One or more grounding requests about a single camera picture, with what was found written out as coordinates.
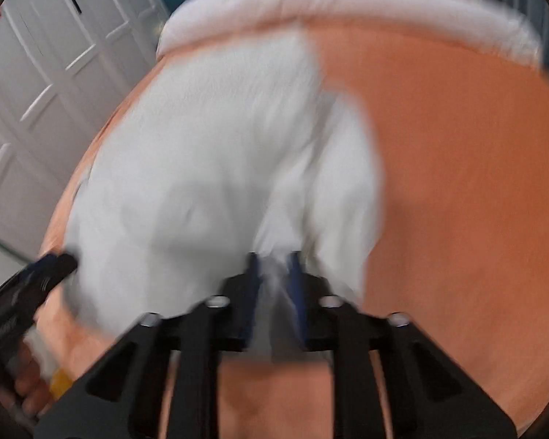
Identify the person's left hand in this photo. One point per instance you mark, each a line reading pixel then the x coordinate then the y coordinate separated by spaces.
pixel 32 379

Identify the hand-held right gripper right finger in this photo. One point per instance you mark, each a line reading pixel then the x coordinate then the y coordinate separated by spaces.
pixel 295 297

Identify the light grey garment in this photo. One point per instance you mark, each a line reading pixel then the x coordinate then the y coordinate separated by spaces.
pixel 210 169

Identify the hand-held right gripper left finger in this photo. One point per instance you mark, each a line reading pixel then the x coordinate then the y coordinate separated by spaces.
pixel 252 297

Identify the white wardrobe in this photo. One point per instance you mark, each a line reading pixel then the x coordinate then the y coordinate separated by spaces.
pixel 41 100

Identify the pale pink duvet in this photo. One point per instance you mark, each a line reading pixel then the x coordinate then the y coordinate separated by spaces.
pixel 347 2

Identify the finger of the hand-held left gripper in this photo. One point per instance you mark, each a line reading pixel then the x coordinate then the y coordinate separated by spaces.
pixel 50 267

